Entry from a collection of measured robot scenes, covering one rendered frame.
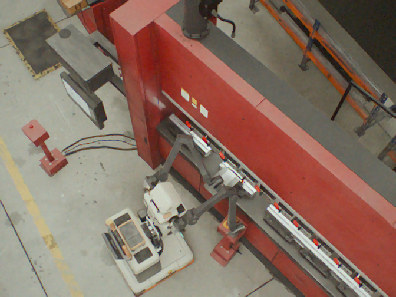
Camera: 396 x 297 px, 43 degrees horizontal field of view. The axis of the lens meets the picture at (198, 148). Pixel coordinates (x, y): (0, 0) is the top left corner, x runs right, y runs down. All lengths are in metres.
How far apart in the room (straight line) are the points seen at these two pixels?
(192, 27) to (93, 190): 2.63
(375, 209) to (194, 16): 1.61
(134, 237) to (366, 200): 2.04
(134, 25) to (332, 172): 1.64
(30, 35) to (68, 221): 2.48
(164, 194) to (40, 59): 3.07
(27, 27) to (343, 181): 4.73
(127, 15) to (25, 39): 3.18
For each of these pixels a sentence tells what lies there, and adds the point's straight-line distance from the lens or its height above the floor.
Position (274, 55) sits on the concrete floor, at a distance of 6.34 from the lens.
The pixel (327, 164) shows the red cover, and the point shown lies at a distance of 3.12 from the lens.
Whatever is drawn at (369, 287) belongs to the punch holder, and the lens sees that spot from 4.05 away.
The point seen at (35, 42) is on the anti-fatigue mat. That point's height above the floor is 0.01.
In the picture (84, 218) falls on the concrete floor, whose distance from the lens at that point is 5.40.
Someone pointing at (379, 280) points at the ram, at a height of 1.50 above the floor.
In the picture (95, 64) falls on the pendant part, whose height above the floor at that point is 1.95.
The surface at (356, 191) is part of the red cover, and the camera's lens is 3.09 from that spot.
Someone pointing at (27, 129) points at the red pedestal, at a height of 0.80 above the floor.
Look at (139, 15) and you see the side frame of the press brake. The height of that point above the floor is 2.30.
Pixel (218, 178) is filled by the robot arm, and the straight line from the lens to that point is 4.12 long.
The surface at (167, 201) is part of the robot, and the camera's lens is 3.89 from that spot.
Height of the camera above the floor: 5.04
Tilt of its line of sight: 64 degrees down
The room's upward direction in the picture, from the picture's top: 2 degrees clockwise
